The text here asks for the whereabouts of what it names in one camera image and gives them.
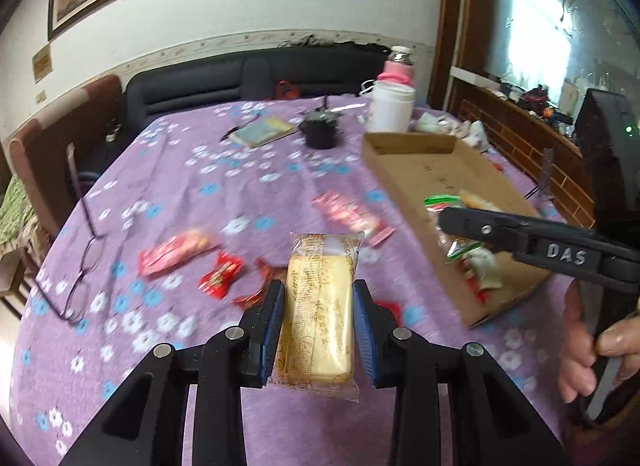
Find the brown chair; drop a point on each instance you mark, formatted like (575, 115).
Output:
(50, 145)

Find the yellow cake packet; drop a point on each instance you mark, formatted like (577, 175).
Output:
(317, 306)

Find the white packet with red label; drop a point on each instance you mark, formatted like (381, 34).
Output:
(350, 216)

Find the wooden brick pattern cabinet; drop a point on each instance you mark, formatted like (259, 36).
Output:
(515, 150)

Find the metal buckle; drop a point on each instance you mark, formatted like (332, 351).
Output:
(112, 131)

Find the clear bread packet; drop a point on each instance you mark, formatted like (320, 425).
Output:
(480, 201)

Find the green edged round cake packet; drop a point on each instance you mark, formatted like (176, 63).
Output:
(442, 202)

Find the white plastic jar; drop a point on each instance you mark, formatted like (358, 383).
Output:
(390, 110)

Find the red and black device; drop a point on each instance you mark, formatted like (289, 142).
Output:
(535, 97)

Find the eyeglasses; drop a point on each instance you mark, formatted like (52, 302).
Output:
(82, 271)

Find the purple floral tablecloth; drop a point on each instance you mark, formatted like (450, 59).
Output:
(200, 226)

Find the small wall plaque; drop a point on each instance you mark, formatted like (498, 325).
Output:
(42, 64)

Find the cardboard box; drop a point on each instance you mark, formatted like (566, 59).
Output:
(425, 165)

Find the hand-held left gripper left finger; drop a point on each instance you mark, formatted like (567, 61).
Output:
(272, 331)

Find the pink red long snack packet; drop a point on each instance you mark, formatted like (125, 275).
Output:
(175, 252)

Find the black cup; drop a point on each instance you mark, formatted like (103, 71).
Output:
(320, 135)

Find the person's right hand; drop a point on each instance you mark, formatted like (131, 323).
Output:
(575, 371)

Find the dark red snack packet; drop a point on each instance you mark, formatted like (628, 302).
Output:
(484, 297)

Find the yellow blue notebook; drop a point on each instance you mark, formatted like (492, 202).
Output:
(265, 131)

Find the pink sleeved thermos bottle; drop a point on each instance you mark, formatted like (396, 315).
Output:
(400, 70)

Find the window pane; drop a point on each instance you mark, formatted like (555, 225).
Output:
(540, 20)

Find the black sofa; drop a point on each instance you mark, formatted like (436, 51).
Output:
(200, 80)

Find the green clear candy packet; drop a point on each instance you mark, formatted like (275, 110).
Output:
(462, 250)

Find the white flat box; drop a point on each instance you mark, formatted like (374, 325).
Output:
(472, 75)

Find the green patterned cushion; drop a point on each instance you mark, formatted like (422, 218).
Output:
(15, 211)

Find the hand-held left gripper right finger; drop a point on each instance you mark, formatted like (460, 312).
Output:
(364, 336)

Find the white candy packet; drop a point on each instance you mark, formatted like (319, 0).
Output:
(487, 266)

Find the black pen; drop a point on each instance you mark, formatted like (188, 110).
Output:
(231, 133)

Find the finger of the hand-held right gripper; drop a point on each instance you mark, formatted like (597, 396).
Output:
(475, 226)

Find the white sock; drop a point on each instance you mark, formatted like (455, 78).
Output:
(474, 135)
(435, 123)

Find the small red candy packet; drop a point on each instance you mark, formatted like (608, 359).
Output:
(220, 276)

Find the red bag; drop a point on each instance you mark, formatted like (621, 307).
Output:
(286, 90)

